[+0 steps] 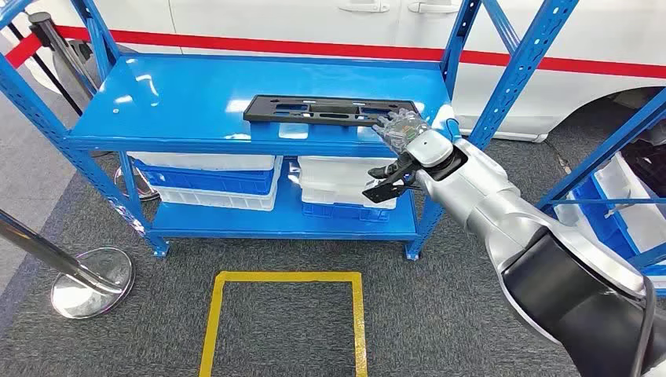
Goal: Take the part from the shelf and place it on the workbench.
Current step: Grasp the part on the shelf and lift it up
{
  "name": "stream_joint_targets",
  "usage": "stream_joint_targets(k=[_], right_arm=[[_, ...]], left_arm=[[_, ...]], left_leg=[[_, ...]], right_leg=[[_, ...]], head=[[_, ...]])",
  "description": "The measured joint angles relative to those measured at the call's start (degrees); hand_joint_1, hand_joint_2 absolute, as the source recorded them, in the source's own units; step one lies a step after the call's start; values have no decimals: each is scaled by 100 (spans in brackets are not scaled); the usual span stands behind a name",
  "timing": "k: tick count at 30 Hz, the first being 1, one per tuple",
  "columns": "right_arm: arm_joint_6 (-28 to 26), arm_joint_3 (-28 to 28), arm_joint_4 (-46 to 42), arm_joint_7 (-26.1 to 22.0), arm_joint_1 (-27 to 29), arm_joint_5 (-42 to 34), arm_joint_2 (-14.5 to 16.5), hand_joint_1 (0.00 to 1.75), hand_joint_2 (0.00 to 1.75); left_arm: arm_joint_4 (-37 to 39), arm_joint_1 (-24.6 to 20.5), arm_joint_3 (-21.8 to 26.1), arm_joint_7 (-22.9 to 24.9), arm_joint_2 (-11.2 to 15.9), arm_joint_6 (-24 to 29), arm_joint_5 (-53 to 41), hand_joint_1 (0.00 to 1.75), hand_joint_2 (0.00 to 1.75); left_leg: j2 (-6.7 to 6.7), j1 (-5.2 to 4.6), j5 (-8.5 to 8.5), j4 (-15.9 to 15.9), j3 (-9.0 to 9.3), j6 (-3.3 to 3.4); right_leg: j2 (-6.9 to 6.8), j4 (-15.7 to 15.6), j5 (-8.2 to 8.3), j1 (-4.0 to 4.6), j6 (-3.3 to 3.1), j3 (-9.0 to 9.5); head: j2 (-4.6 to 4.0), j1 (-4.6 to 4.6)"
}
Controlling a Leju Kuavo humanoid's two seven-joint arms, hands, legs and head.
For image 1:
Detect chrome stanchion post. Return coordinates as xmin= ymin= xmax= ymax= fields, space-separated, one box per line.
xmin=0 ymin=207 xmax=137 ymax=320

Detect black plastic parts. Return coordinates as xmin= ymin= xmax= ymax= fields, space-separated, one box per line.
xmin=621 ymin=122 xmax=666 ymax=199

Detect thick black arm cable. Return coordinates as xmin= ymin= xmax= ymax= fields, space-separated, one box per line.
xmin=629 ymin=276 xmax=657 ymax=377

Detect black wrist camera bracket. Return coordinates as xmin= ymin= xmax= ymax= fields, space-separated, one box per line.
xmin=362 ymin=153 xmax=417 ymax=204

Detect long black plastic frame part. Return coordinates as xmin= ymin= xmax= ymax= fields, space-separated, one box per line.
xmin=243 ymin=94 xmax=422 ymax=127

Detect white car with red stripe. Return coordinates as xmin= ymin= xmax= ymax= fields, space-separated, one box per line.
xmin=26 ymin=0 xmax=666 ymax=144

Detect blue metal shelf rack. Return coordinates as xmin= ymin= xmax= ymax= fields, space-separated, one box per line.
xmin=536 ymin=88 xmax=666 ymax=298
xmin=0 ymin=0 xmax=580 ymax=262

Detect yellow floor tape marking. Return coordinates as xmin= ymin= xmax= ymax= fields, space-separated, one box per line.
xmin=198 ymin=270 xmax=368 ymax=377

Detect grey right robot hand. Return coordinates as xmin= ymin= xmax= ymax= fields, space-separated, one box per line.
xmin=371 ymin=108 xmax=433 ymax=157

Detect black topped stanchion post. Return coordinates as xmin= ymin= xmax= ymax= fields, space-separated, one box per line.
xmin=28 ymin=11 xmax=102 ymax=97

